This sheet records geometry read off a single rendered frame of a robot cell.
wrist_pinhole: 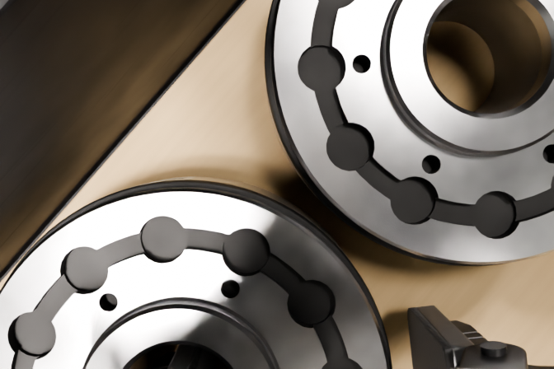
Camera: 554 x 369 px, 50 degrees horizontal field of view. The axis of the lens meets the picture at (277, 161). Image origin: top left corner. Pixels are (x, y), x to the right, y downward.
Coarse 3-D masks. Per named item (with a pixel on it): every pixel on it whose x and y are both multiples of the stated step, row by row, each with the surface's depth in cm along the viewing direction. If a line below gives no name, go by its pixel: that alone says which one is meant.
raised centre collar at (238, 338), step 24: (144, 312) 14; (168, 312) 14; (192, 312) 14; (216, 312) 14; (120, 336) 14; (144, 336) 14; (168, 336) 14; (192, 336) 14; (216, 336) 14; (240, 336) 14; (96, 360) 14; (120, 360) 14; (240, 360) 14; (264, 360) 14
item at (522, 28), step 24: (456, 0) 14; (480, 0) 15; (504, 0) 14; (480, 24) 16; (504, 24) 15; (528, 24) 14; (504, 48) 16; (528, 48) 15; (504, 72) 16; (528, 72) 15; (504, 96) 16
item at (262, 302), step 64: (192, 192) 14; (64, 256) 14; (128, 256) 14; (192, 256) 14; (256, 256) 14; (320, 256) 14; (0, 320) 14; (64, 320) 14; (256, 320) 14; (320, 320) 14
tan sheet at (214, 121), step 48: (240, 48) 17; (432, 48) 17; (480, 48) 17; (192, 96) 17; (240, 96) 17; (480, 96) 17; (144, 144) 17; (192, 144) 17; (240, 144) 17; (96, 192) 17; (288, 192) 17; (336, 240) 17; (0, 288) 17; (384, 288) 17; (432, 288) 17; (480, 288) 17; (528, 288) 17; (528, 336) 17
